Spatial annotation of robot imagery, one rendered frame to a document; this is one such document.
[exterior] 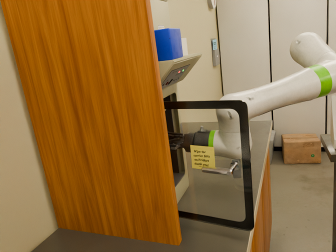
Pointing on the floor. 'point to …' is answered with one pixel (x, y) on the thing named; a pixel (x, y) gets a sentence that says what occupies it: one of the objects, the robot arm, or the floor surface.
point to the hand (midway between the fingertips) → (147, 140)
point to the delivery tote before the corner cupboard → (271, 145)
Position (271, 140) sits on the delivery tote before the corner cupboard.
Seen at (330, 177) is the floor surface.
